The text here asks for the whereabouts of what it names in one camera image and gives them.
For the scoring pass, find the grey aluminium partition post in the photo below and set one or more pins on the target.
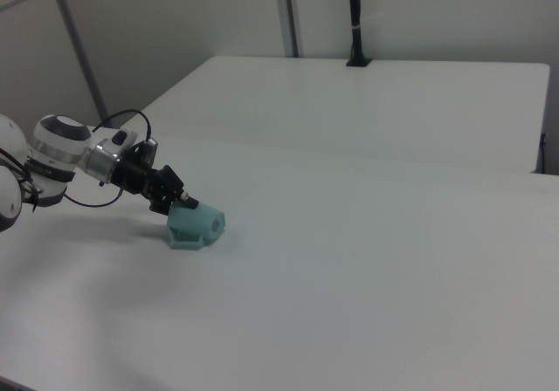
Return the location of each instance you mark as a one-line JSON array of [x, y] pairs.
[[78, 50], [288, 15]]

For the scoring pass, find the black camera pole with clamp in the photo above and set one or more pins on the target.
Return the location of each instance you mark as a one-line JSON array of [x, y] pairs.
[[359, 37]]

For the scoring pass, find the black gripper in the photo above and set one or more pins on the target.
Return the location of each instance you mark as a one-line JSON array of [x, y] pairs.
[[140, 173]]

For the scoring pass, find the teal faceted plastic cup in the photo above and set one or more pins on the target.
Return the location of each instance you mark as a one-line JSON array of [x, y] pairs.
[[192, 221]]

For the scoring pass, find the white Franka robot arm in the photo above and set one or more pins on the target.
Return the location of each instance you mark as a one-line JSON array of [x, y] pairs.
[[57, 146]]

